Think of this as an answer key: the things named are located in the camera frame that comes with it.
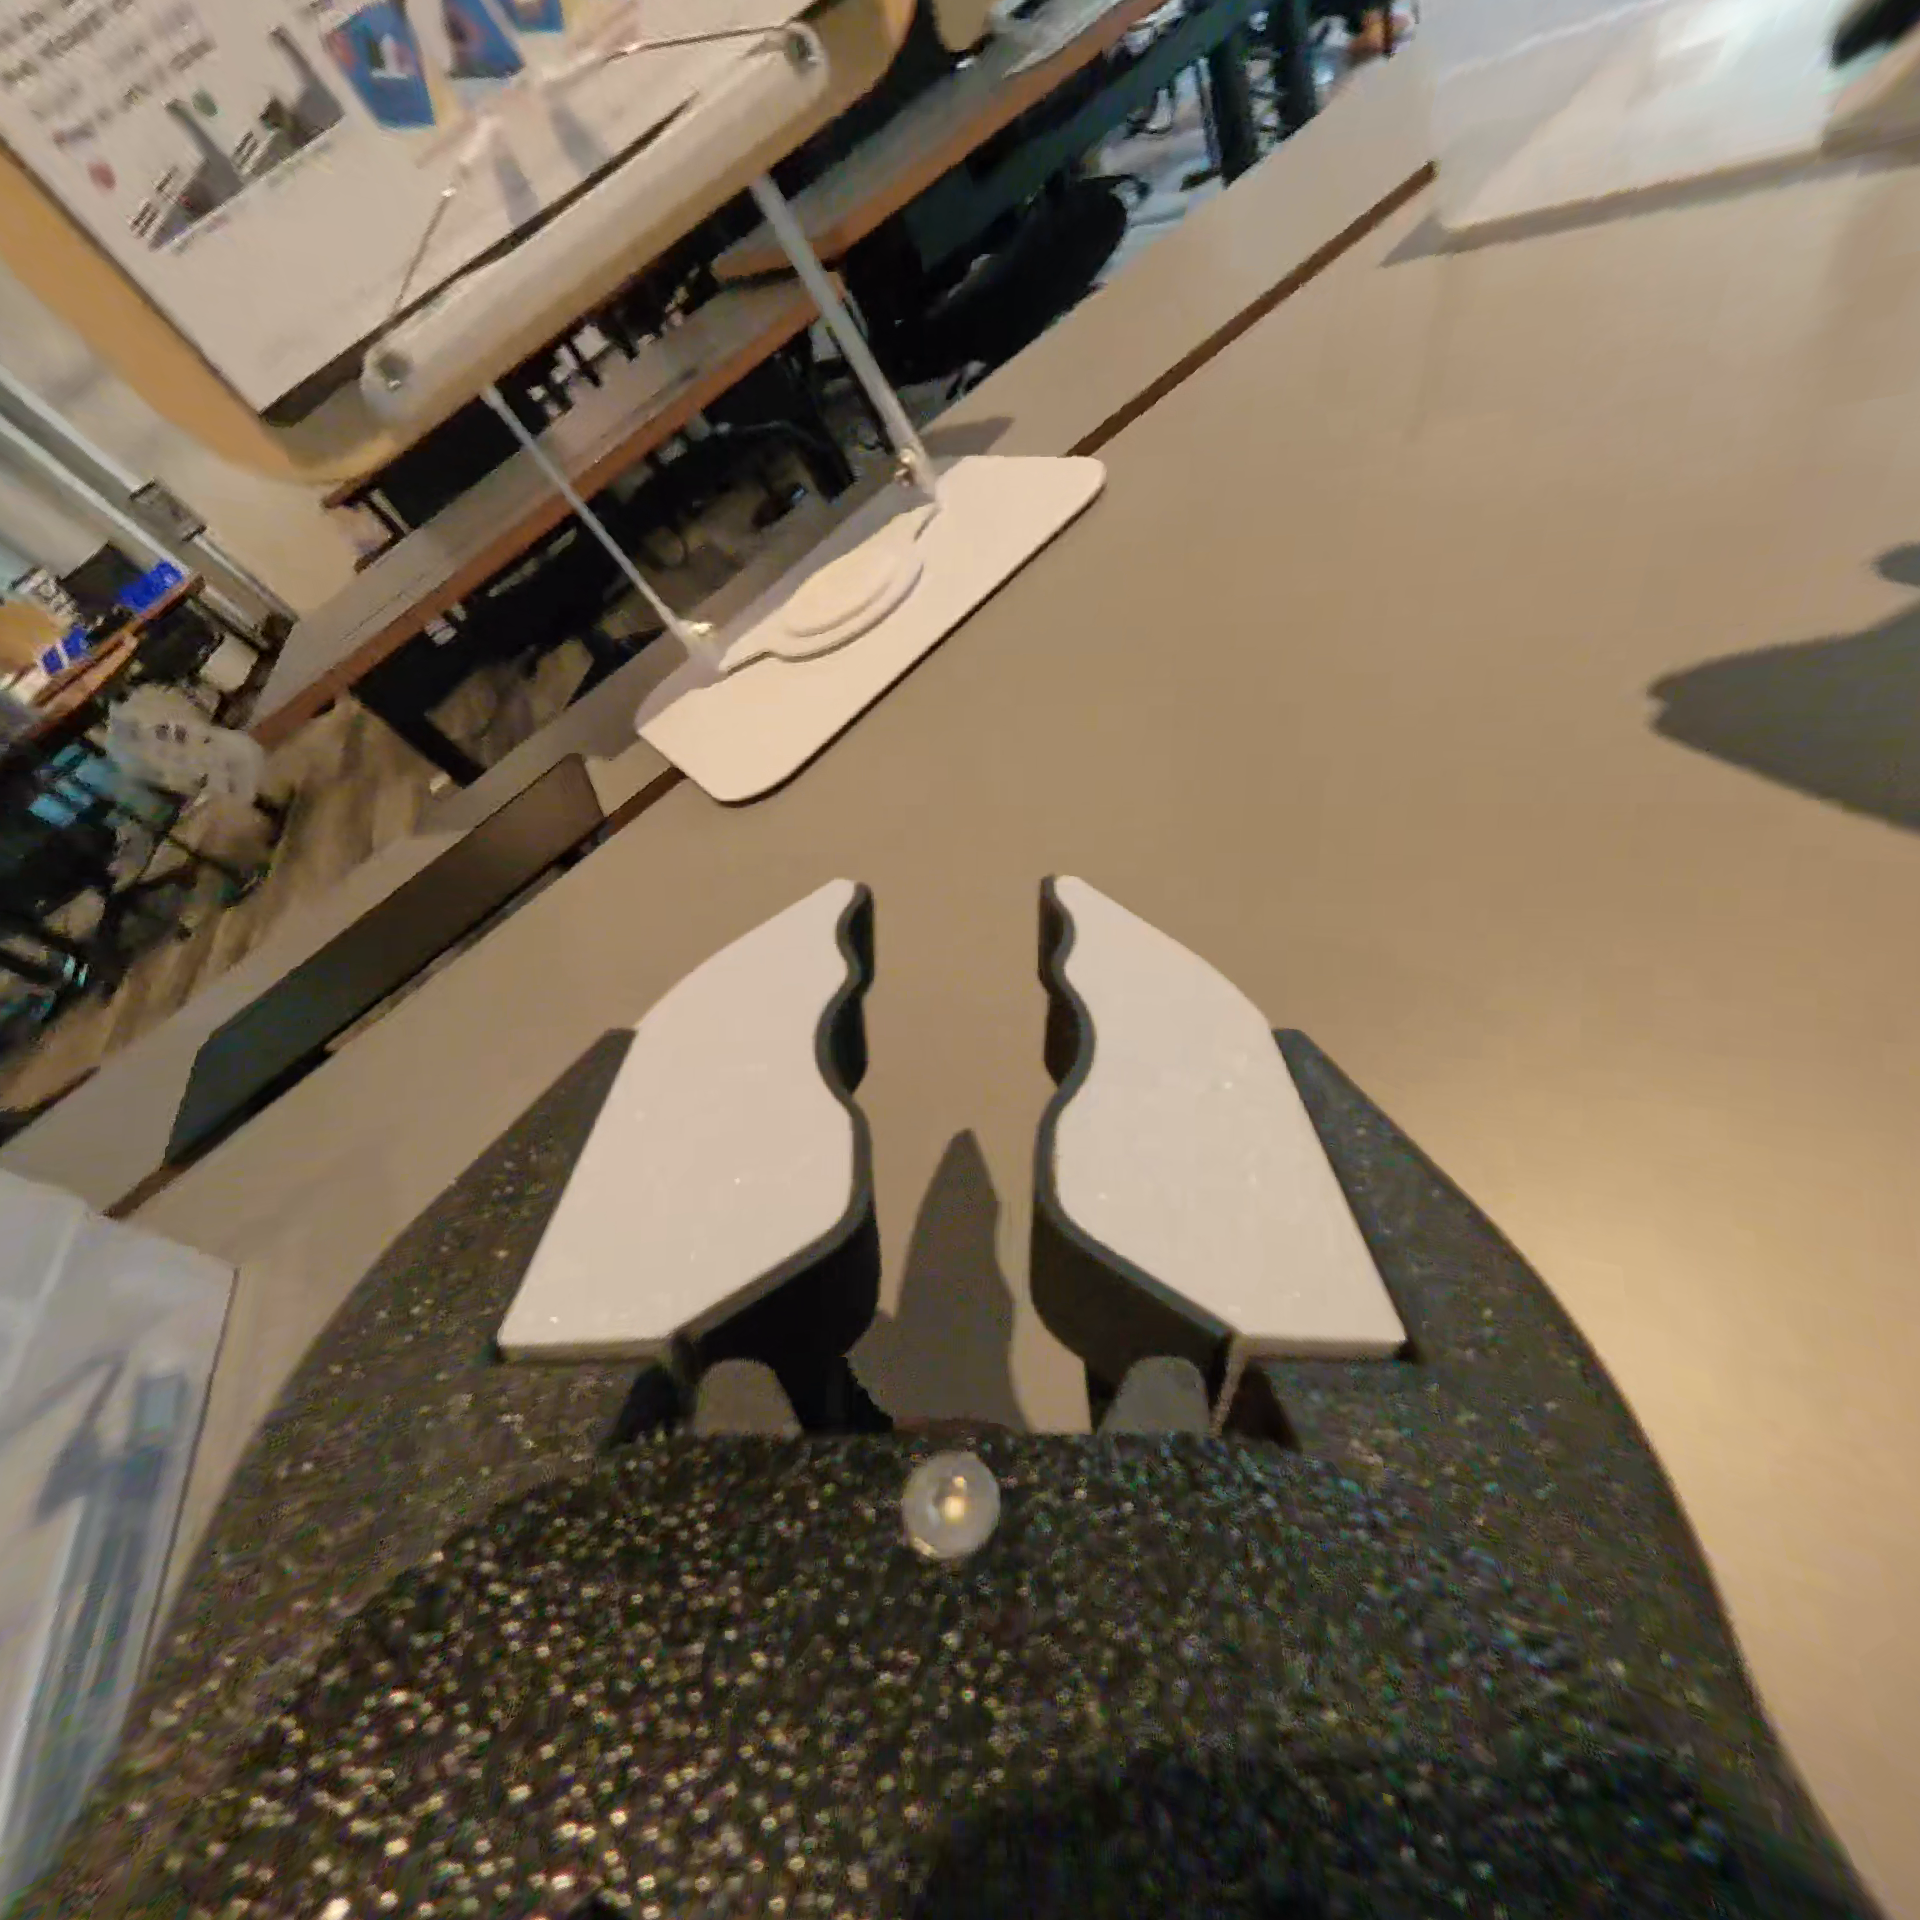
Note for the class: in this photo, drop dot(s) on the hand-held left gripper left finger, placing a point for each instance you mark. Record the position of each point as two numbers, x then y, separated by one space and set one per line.
707 1171

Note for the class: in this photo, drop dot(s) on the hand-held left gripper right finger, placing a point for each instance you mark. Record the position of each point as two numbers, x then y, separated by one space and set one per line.
1215 1171

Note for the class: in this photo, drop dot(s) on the white document stand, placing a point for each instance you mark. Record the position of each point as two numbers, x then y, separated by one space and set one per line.
931 598

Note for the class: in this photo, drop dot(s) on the brown office desk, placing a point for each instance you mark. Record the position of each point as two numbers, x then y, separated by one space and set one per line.
451 568

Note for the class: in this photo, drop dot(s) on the clear plastic bin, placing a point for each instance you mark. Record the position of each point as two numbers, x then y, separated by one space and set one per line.
91 1425

